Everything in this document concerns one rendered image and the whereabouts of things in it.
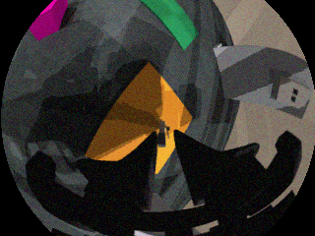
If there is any grey panel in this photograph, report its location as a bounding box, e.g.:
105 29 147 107
213 43 314 119

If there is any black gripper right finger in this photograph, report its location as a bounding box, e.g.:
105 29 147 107
173 129 260 207

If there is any magenta block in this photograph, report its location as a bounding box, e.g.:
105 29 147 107
29 0 68 40

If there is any green flat rectangular mat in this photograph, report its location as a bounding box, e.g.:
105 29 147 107
139 0 198 51

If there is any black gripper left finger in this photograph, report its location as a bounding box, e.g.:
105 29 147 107
76 131 158 211

